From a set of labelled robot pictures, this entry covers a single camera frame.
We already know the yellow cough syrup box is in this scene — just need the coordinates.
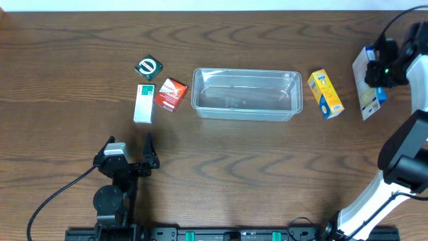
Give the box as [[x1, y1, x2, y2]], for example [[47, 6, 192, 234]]
[[308, 69, 344, 119]]

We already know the clear plastic container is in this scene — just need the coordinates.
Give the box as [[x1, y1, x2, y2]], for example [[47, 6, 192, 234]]
[[191, 68, 303, 122]]

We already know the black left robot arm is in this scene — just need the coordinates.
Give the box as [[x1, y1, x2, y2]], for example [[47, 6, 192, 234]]
[[93, 134, 160, 241]]

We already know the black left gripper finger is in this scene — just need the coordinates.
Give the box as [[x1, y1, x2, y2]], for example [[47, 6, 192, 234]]
[[100, 136, 115, 155], [142, 133, 160, 169]]

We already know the red Panadol box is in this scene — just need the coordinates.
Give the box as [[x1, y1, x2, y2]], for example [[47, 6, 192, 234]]
[[154, 78, 188, 112]]

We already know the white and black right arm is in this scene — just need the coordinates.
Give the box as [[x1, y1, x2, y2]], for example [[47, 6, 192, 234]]
[[318, 21, 427, 240]]

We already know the dark green square box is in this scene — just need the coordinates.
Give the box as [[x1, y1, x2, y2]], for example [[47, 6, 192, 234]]
[[134, 55, 163, 82]]

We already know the white and green box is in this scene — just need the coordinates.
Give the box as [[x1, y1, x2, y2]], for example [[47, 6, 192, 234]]
[[133, 84, 155, 123]]

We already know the blue Kool Fever box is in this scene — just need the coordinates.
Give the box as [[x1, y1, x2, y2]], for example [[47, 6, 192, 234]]
[[352, 46, 387, 121]]

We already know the black mounting rail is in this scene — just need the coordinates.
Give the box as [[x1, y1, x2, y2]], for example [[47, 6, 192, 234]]
[[64, 226, 401, 241]]

